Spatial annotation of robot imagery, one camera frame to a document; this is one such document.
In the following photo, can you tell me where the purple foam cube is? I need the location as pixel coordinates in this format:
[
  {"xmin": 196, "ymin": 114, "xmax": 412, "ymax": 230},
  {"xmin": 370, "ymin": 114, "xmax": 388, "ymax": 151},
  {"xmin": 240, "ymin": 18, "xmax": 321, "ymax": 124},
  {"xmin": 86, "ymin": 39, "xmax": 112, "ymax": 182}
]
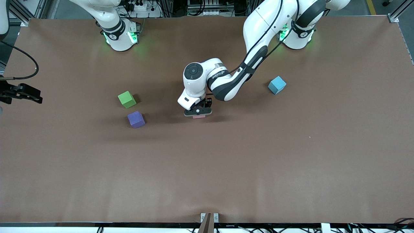
[{"xmin": 127, "ymin": 111, "xmax": 146, "ymax": 129}]

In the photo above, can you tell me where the green foam cube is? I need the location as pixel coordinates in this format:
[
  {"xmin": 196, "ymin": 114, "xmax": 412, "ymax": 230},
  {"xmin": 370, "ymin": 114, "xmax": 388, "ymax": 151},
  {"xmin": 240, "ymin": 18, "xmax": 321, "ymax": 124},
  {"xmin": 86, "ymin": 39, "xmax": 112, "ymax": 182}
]
[{"xmin": 117, "ymin": 91, "xmax": 137, "ymax": 109}]

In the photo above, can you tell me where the brown table cover sheet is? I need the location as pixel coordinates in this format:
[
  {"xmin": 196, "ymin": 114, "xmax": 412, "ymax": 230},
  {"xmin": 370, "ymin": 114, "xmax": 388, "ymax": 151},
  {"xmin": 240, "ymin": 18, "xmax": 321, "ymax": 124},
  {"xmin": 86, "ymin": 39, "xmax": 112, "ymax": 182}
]
[{"xmin": 0, "ymin": 16, "xmax": 414, "ymax": 224}]

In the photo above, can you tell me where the light blue foam cube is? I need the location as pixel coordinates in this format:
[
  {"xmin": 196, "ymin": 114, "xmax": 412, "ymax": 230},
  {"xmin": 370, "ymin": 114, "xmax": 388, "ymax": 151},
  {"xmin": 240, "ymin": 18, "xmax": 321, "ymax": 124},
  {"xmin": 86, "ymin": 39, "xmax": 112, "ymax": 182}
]
[{"xmin": 268, "ymin": 76, "xmax": 287, "ymax": 95}]

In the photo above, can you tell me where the grey equipment rack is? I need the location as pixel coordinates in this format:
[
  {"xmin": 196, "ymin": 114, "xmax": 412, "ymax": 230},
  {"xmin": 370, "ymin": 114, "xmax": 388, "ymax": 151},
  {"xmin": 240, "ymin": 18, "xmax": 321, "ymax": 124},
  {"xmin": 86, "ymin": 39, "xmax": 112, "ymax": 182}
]
[{"xmin": 187, "ymin": 0, "xmax": 234, "ymax": 17}]

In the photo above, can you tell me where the white power strip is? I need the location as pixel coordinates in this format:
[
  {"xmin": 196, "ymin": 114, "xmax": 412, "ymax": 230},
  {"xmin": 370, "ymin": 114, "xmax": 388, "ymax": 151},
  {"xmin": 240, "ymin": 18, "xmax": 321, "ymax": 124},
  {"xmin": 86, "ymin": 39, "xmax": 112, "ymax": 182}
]
[{"xmin": 125, "ymin": 0, "xmax": 162, "ymax": 18}]

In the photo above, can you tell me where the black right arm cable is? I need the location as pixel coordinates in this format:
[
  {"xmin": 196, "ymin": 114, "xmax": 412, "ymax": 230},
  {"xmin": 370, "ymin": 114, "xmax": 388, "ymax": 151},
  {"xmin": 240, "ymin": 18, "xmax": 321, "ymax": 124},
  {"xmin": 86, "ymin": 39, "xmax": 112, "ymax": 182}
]
[{"xmin": 0, "ymin": 40, "xmax": 39, "ymax": 80}]

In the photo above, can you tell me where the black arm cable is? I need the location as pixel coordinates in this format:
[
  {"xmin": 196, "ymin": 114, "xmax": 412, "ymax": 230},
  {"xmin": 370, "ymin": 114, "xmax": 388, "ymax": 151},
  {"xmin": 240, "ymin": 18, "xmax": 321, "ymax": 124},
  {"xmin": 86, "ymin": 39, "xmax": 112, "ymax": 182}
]
[
  {"xmin": 228, "ymin": 0, "xmax": 300, "ymax": 73},
  {"xmin": 0, "ymin": 40, "xmax": 39, "ymax": 80}
]

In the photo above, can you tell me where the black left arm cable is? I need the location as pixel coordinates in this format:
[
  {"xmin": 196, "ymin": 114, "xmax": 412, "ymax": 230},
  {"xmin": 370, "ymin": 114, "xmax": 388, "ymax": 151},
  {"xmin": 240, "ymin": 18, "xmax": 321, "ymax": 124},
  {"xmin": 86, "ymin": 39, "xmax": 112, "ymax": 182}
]
[{"xmin": 228, "ymin": 0, "xmax": 300, "ymax": 73}]

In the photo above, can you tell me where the silver aluminium frame profile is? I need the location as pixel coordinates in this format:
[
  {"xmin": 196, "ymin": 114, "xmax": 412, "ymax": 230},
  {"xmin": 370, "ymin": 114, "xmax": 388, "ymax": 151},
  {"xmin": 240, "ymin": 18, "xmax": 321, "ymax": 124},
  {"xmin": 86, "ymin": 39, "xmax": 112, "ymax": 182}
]
[
  {"xmin": 388, "ymin": 0, "xmax": 414, "ymax": 24},
  {"xmin": 0, "ymin": 0, "xmax": 54, "ymax": 27}
]

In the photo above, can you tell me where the black cable bundle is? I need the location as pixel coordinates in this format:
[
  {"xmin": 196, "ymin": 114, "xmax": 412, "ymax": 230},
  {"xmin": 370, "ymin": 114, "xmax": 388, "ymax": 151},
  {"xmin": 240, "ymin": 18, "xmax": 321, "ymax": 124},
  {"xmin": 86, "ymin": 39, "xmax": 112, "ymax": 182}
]
[{"xmin": 344, "ymin": 217, "xmax": 414, "ymax": 233}]

